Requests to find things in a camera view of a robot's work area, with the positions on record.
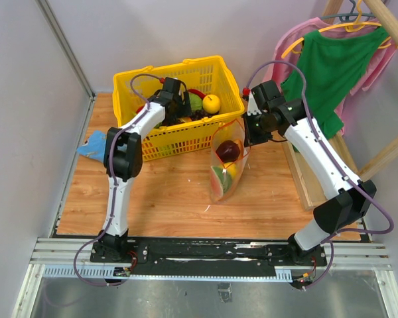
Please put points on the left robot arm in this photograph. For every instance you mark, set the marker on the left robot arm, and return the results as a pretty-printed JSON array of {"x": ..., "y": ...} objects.
[{"x": 123, "y": 161}]

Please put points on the wooden clothes rack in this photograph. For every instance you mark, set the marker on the wooden clothes rack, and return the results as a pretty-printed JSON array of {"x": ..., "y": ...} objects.
[{"x": 370, "y": 115}]

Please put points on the red chili pepper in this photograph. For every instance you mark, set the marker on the red chili pepper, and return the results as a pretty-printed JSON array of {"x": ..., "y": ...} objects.
[{"x": 197, "y": 92}]

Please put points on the papaya half slice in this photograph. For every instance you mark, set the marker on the papaya half slice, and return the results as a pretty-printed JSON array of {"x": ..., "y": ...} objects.
[{"x": 240, "y": 144}]

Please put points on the yellow apple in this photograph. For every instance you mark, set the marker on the yellow apple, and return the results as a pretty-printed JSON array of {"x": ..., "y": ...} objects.
[{"x": 211, "y": 104}]

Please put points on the grey clothes hanger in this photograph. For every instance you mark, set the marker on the grey clothes hanger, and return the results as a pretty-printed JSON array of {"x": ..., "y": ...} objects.
[{"x": 336, "y": 10}]

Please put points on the dark mangosteen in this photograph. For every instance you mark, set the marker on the dark mangosteen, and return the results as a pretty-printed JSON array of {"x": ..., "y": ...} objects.
[{"x": 228, "y": 151}]

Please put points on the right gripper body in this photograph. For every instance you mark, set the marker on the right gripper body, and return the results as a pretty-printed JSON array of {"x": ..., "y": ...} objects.
[{"x": 257, "y": 129}]

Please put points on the pink shirt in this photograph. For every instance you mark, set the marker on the pink shirt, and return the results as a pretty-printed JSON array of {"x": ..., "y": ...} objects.
[{"x": 289, "y": 80}]

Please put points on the green tank top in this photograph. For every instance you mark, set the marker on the green tank top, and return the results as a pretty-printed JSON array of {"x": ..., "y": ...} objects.
[{"x": 332, "y": 68}]

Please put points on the watermelon slice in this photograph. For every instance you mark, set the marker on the watermelon slice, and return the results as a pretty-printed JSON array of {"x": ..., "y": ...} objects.
[{"x": 220, "y": 180}]

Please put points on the yellow clothes hanger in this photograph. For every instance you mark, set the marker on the yellow clothes hanger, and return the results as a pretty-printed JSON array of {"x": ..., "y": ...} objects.
[{"x": 350, "y": 27}]

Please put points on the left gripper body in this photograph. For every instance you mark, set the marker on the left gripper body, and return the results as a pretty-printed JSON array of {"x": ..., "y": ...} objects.
[{"x": 178, "y": 110}]

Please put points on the dark grape bunch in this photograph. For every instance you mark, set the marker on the dark grape bunch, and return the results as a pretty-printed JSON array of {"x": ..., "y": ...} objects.
[{"x": 200, "y": 114}]

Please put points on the yellow lemon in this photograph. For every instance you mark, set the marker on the yellow lemon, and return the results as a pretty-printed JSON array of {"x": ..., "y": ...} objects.
[{"x": 230, "y": 168}]

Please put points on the blue cloth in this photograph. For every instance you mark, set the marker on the blue cloth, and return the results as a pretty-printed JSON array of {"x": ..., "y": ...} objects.
[{"x": 94, "y": 147}]

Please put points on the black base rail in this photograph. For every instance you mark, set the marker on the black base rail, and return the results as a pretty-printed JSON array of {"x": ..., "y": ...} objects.
[{"x": 205, "y": 257}]

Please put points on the aluminium frame post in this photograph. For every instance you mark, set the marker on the aluminium frame post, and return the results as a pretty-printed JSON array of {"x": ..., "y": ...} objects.
[{"x": 58, "y": 32}]

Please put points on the clear zip top bag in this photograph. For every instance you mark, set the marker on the clear zip top bag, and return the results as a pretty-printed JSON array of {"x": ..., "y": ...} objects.
[{"x": 230, "y": 131}]

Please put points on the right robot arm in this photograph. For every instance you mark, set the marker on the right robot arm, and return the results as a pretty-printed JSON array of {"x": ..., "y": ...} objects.
[{"x": 347, "y": 197}]

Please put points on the yellow plastic basket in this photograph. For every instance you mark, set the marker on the yellow plastic basket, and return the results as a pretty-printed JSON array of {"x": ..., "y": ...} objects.
[{"x": 209, "y": 75}]

